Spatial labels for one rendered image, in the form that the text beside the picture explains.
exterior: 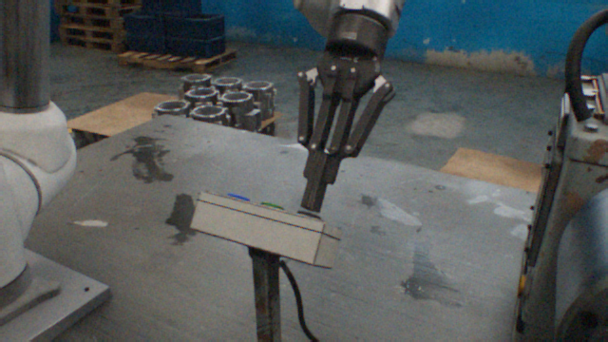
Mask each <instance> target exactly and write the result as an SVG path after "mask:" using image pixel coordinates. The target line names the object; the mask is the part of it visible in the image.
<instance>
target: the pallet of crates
mask: <svg viewBox="0 0 608 342"><path fill-rule="evenodd" d="M197 1H198V3H197ZM154 3H155V4H154ZM195 3H196V4H195ZM200 3H201V0H194V2H193V0H192V2H191V0H142V5H143V10H140V11H135V12H130V13H126V14H123V18H124V22H125V26H126V32H127V34H126V35H125V37H126V39H127V43H128V48H129V51H130V52H127V53H125V54H122V55H118V56H117V58H116V59H117V66H119V67H127V66H130V65H134V64H137V63H138V64H142V66H143V68H146V69H151V68H154V67H156V68H157V69H156V70H165V69H168V68H169V69H168V71H175V70H177V69H181V68H184V67H191V68H192V71H194V72H193V74H202V75H203V74H204V73H206V72H208V71H210V70H212V69H215V68H217V67H220V66H223V65H226V64H228V63H230V62H232V61H234V60H236V59H237V58H238V57H237V54H238V50H237V49H229V48H227V49H226V44H225V37H226V34H223V33H225V20H224V18H225V14H211V13H208V14H205V13H201V6H200ZM149 4H150V5H149ZM193 6H194V7H193ZM152 7H153V8H152ZM179 8H180V9H179ZM155 9H156V10H155ZM187 9H188V10H187ZM127 21H128V22H127ZM215 21H216V23H215ZM217 21H218V22H217ZM131 22H132V23H131ZM136 22H137V23H136ZM130 25H131V26H130ZM134 25H135V26H134ZM221 25H222V26H221ZM154 26H155V27H154ZM219 28H220V29H219ZM145 34H146V35H145ZM159 35H160V36H159ZM190 38H191V39H190ZM192 38H194V39H192ZM195 38H196V39H195ZM206 39H207V40H206ZM217 41H218V42H217ZM130 43H131V44H130ZM216 43H217V44H216ZM134 44H135V45H134ZM144 44H145V45H144ZM212 45H213V46H212ZM211 48H212V49H211ZM134 55H135V56H134ZM225 55H226V58H223V59H222V57H223V56H225ZM131 56H132V57H131ZM128 57H130V58H128ZM159 57H161V58H159ZM156 58H159V59H156ZM153 59H156V60H155V61H154V60H153ZM207 63H209V65H207V66H206V65H205V64H207Z"/></svg>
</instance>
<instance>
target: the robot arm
mask: <svg viewBox="0 0 608 342"><path fill-rule="evenodd" d="M293 2H294V8H295V9H297V10H299V11H300V12H301V13H302V14H303V15H304V16H305V17H306V18H307V20H308V22H309V23H310V26H311V27H313V29H314V30H315V31H316V32H317V33H319V34H320V35H322V36H324V37H326V38H328V39H327V42H326V46H325V50H324V55H323V57H322V58H321V60H320V61H319V62H318V63H317V66H316V68H314V69H311V70H309V71H307V72H304V71H303V70H299V71H298V72H297V73H296V78H297V80H298V83H299V86H300V93H299V109H298V128H297V142H298V143H299V144H300V145H302V146H303V147H304V148H305V149H307V150H308V157H307V160H306V163H305V167H304V170H303V178H305V179H306V180H307V183H306V187H305V190H304V194H303V197H302V201H301V203H300V206H301V207H303V208H305V209H307V210H310V211H315V212H318V214H320V211H321V207H322V204H323V200H324V197H325V194H326V190H327V186H328V184H329V185H334V183H335V181H336V177H337V172H338V169H339V165H340V163H341V161H342V160H343V159H346V158H357V157H358V156H359V154H360V152H361V150H362V148H363V146H364V144H365V142H366V141H367V139H368V137H369V135H370V133H371V130H372V128H373V127H374V125H375V123H376V121H377V119H378V117H379V115H380V113H381V111H382V110H383V108H384V106H385V105H386V104H387V103H388V102H389V101H390V100H391V99H392V98H393V97H394V96H396V94H397V93H395V90H394V88H393V86H392V83H391V81H386V80H385V79H384V78H383V77H382V70H381V65H382V62H383V58H384V54H385V51H386V47H387V43H388V40H389V39H390V38H392V37H393V35H394V34H395V32H396V30H397V26H398V22H399V19H400V15H401V11H402V8H403V6H404V4H405V0H293ZM49 26H50V0H0V327H1V326H2V325H4V324H6V323H7V322H9V321H11V320H12V319H13V318H15V317H16V316H18V315H20V314H22V313H24V312H26V311H27V310H29V309H31V308H32V307H34V306H36V305H37V304H39V303H41V302H43V301H45V300H47V299H50V298H53V297H54V296H56V295H58V294H59V293H60V292H61V291H62V288H61V284H60V282H59V281H57V280H52V279H47V278H44V277H42V276H40V275H37V274H35V273H34V272H32V271H31V270H30V268H29V265H28V263H27V260H26V255H25V249H24V241H25V240H26V239H27V237H28V234H29V229H30V227H31V224H32V223H33V220H34V218H36V217H37V216H39V215H40V214H41V213H42V212H43V211H44V210H46V209H47V208H48V207H49V206H50V205H51V204H52V203H53V202H54V201H55V200H56V199H57V197H58V196H59V195H60V194H61V193H62V192H63V191H64V189H65V188H66V187H67V185H68V183H69V182H70V180H71V178H72V177H73V174H74V172H75V168H76V162H77V152H76V147H75V144H74V141H73V140H72V138H71V136H70V134H69V132H68V129H67V121H66V116H65V115H64V113H63V112H62V111H61V110H60V109H59V108H58V107H57V106H56V105H55V104H54V103H53V102H51V101H50V62H49ZM319 77H320V80H321V82H322V85H323V86H324V91H323V101H322V104H321V107H320V110H319V114H318V117H317V121H316V124H315V127H314V110H315V91H314V88H315V87H317V80H318V78H319ZM373 88H374V90H373V95H372V96H371V98H370V100H369V102H368V104H367V106H366V108H365V110H364V111H363V113H362V115H361V117H360V119H359V121H358V123H357V125H356V126H355V128H354V130H353V132H352V134H351V136H350V137H349V135H350V131H352V124H353V120H354V117H355V113H356V110H357V109H358V107H359V104H360V101H361V98H363V97H364V96H365V95H366V94H367V93H368V92H369V91H371V90H372V89H373ZM341 99H342V103H341V106H340V110H339V113H338V117H337V121H336V124H335V128H334V132H333V135H332V141H331V145H330V148H327V151H328V152H329V153H330V154H329V153H328V152H325V149H326V145H327V142H328V139H329V136H330V131H331V128H332V124H333V118H334V115H335V111H336V109H337V107H338V106H339V104H340V100H341Z"/></svg>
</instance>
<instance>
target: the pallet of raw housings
mask: <svg viewBox="0 0 608 342"><path fill-rule="evenodd" d="M211 80H212V77H211V76H209V74H207V75H202V74H201V75H198V74H194V75H189V76H185V77H183V78H181V82H182V83H183V85H180V88H178V91H179V97H174V96H166V95H161V94H155V93H148V92H143V93H140V94H138V95H135V96H132V97H130V98H127V99H124V100H122V101H119V102H117V103H115V104H110V105H108V106H107V107H105V108H102V109H100V110H97V111H94V112H92V113H89V114H86V115H84V116H82V117H80V118H77V119H74V120H72V121H69V122H66V125H67V127H68V128H71V130H72V132H74V134H75V137H73V138H72V140H73V141H74V144H75V147H76V150H78V149H81V148H84V147H87V146H89V145H91V144H93V143H96V142H99V141H101V140H104V139H106V138H108V137H111V136H113V135H116V134H118V133H121V132H123V131H125V130H127V129H130V128H132V127H135V126H137V125H140V124H144V123H146V122H148V121H151V120H153V118H156V117H158V116H160V115H163V114H169V115H174V116H179V117H183V118H188V119H193V120H197V121H202V122H206V123H210V124H219V125H224V126H228V127H233V128H237V129H241V130H247V131H252V133H257V134H260V135H265V136H270V137H274V138H278V136H277V122H275V120H276V119H278V118H280V117H281V116H283V115H284V114H285V113H280V112H275V110H277V104H275V95H276V89H274V83H267V82H262V81H257V82H255V81H251V82H250V83H247V84H245V85H242V84H243V80H242V79H239V78H234V77H221V79H217V80H215V81H211Z"/></svg>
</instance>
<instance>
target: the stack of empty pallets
mask: <svg viewBox="0 0 608 342"><path fill-rule="evenodd" d="M55 2H56V3H54V5H55V8H56V11H57V13H60V17H61V19H62V23H61V25H60V26H58V29H59V33H60V37H61V38H60V39H62V46H63V47H69V48H80V49H86V50H93V51H99V52H105V53H115V54H125V51H124V49H125V48H128V43H127V39H126V37H125V35H126V34H127V32H126V26H125V22H124V18H123V14H126V13H130V12H135V11H140V10H143V9H142V8H140V7H143V0H73V1H67V0H55ZM67 6H73V7H77V10H78V11H73V12H68V9H67ZM71 17H79V18H82V22H76V23H71V21H72V19H71ZM70 29H78V30H79V32H77V33H72V34H71V32H70ZM73 39H78V40H83V41H82V43H85V45H86V47H84V46H77V45H72V44H73ZM98 45H103V46H111V49H112V50H109V49H102V48H98ZM128 49H129V48H128Z"/></svg>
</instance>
